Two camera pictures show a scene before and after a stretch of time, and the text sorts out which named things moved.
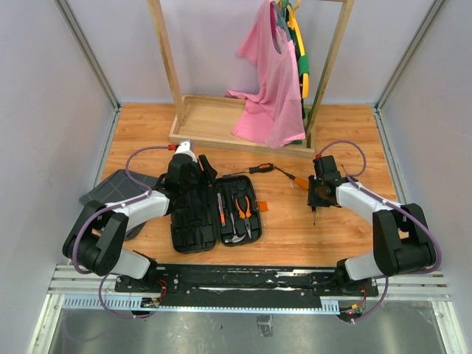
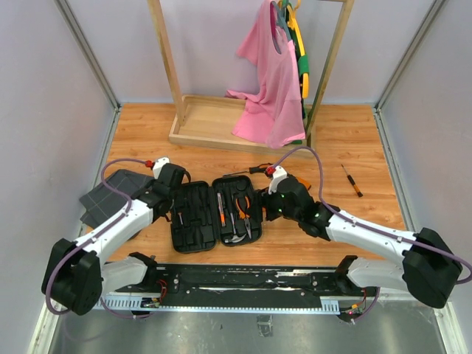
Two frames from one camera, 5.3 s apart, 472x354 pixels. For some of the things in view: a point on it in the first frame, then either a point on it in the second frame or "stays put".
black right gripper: (313, 200) → (268, 198)
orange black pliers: (245, 215) stays put
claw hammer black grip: (235, 237) stays put
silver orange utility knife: (221, 209) stays put
